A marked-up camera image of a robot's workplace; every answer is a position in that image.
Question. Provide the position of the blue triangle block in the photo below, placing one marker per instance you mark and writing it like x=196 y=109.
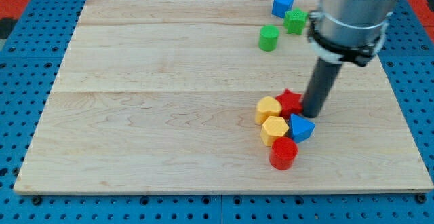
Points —
x=300 y=128

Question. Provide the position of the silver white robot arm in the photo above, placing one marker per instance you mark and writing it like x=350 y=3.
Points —
x=349 y=30

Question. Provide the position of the yellow heart block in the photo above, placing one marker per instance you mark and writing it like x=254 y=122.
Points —
x=265 y=107

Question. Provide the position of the yellow hexagon block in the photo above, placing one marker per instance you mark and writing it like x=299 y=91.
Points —
x=272 y=129

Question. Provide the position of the light wooden board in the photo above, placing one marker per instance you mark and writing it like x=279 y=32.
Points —
x=158 y=97

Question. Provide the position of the red star block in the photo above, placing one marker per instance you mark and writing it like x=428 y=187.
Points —
x=290 y=103

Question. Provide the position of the red cylinder block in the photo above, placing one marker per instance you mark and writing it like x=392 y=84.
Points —
x=283 y=153

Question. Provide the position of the green cylinder block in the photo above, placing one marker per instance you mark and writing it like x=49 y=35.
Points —
x=268 y=38

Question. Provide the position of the green star block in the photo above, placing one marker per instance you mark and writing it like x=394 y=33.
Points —
x=295 y=21

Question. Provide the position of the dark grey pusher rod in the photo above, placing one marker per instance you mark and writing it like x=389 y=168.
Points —
x=322 y=79

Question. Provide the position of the blue cube block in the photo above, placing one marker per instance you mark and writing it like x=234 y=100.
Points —
x=280 y=7

